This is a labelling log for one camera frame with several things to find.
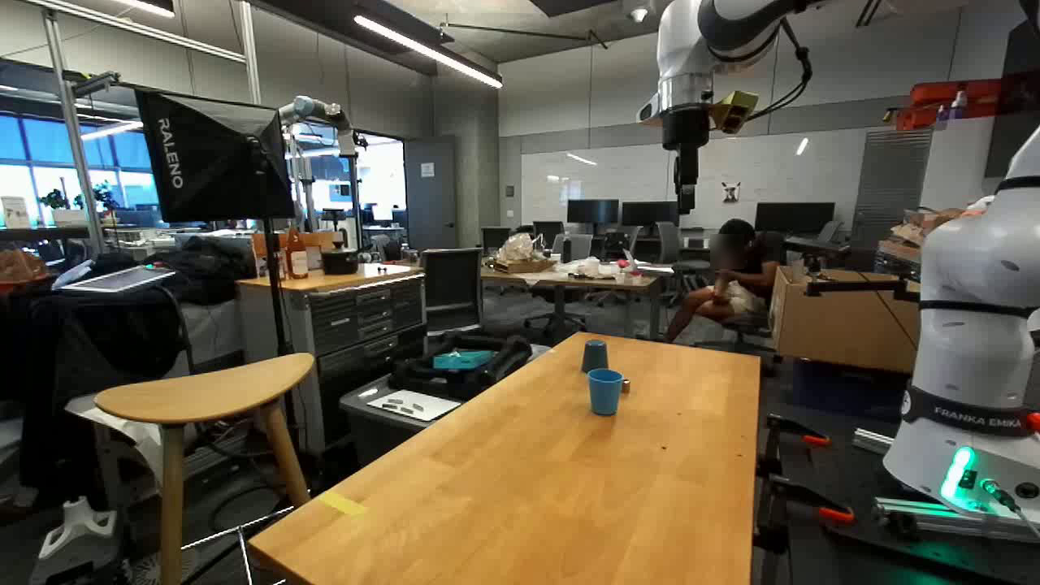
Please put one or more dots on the seated person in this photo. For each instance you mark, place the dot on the seated person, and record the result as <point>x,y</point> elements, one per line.
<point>736,269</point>

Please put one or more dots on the black bag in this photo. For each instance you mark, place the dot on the black bag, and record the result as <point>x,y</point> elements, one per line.
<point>466,360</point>

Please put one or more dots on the yellow tape strip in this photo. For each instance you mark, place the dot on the yellow tape strip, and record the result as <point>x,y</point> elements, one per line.
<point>346,506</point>

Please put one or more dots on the white floor object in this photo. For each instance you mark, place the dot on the white floor object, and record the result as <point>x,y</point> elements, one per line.
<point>74,541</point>

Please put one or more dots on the long ceiling light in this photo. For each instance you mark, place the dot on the long ceiling light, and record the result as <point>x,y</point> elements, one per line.
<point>427,48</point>

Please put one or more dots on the black softbox light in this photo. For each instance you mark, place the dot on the black softbox light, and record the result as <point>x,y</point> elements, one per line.
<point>211,157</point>

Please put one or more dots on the yellowish wrist camera box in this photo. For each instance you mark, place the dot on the yellowish wrist camera box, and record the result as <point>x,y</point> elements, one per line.
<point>736,107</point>

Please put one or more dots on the grey drawer cabinet wooden top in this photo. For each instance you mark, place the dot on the grey drawer cabinet wooden top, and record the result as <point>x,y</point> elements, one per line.
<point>352,318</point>

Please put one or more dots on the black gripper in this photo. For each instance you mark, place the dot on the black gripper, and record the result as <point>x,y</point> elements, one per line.
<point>687,132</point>

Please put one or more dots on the wooden stool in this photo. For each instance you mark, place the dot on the wooden stool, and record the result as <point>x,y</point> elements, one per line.
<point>206,393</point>

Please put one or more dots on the grey plastic case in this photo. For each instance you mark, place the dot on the grey plastic case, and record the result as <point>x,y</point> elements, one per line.
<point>393,409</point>

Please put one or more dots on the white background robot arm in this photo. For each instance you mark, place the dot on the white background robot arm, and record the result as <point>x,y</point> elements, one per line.
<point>312,111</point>

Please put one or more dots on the black computer monitor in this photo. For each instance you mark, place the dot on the black computer monitor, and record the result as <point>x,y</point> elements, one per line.
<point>593,211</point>
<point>649,216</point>
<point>795,220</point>

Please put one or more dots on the grey door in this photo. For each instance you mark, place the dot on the grey door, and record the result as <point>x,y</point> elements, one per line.
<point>432,192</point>

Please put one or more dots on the red banner sign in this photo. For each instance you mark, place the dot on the red banner sign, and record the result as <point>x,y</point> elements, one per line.
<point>963,98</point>

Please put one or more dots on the cluttered wooden background table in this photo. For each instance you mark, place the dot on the cluttered wooden background table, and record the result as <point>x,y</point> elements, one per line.
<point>571,285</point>

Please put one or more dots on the black light stand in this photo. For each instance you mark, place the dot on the black light stand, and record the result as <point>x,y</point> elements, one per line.
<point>273,279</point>

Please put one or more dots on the black draped cloth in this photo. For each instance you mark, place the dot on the black draped cloth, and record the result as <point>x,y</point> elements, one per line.
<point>84,357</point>

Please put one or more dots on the orange bottle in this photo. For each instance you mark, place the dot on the orange bottle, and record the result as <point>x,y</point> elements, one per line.
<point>298,257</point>

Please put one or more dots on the large cardboard box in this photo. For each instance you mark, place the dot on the large cardboard box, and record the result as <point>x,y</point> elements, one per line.
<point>840,318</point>

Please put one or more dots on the light blue cup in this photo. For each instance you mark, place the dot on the light blue cup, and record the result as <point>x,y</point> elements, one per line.
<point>605,393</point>

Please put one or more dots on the dark blue cup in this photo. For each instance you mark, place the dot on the dark blue cup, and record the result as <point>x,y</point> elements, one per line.
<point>594,355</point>

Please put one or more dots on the white wall whiteboard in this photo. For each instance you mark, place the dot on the white wall whiteboard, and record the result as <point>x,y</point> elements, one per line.
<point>605,171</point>

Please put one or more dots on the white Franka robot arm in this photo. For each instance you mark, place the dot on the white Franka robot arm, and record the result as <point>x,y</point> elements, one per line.
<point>963,325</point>

